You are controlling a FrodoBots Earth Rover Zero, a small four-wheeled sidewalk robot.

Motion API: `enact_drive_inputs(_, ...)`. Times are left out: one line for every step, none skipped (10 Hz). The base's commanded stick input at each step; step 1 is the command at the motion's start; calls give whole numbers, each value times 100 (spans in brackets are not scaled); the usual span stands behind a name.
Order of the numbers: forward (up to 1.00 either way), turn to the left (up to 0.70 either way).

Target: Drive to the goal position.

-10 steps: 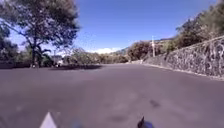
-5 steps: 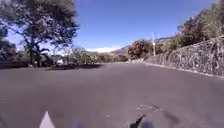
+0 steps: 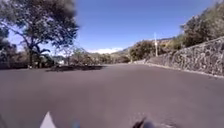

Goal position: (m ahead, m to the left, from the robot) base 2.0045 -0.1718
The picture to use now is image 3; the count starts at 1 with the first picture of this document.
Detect grey stone wall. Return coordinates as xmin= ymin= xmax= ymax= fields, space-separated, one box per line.
xmin=132 ymin=36 xmax=224 ymax=77

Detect large leafy tree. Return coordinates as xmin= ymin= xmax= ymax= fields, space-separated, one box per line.
xmin=0 ymin=0 xmax=80 ymax=70

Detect pale kerb strip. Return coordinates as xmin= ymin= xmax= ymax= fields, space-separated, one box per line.
xmin=130 ymin=61 xmax=224 ymax=80

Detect robot's own part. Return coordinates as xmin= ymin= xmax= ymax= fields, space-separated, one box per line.
xmin=39 ymin=111 xmax=58 ymax=128
xmin=131 ymin=117 xmax=148 ymax=128

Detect bushy green tree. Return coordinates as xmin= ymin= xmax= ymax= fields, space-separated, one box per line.
xmin=129 ymin=39 xmax=156 ymax=62

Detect grey asphalt road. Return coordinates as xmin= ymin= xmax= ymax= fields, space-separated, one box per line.
xmin=0 ymin=63 xmax=224 ymax=128

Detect trees above stone wall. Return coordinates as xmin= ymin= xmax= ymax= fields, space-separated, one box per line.
xmin=169 ymin=0 xmax=224 ymax=48

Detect low bushes along road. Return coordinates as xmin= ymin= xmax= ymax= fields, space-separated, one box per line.
xmin=45 ymin=48 xmax=132 ymax=73

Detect pale pole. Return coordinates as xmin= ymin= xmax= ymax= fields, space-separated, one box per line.
xmin=153 ymin=32 xmax=159 ymax=58

